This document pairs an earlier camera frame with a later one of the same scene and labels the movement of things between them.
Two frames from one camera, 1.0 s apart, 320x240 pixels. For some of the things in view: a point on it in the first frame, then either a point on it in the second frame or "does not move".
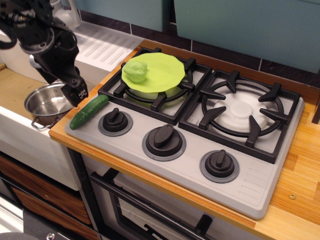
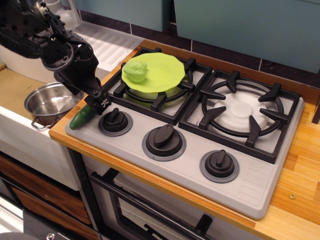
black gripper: [60, 60] to [74, 59]
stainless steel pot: [48, 102] does not move
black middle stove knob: [163, 143] does not move
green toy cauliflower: [136, 70] does not move
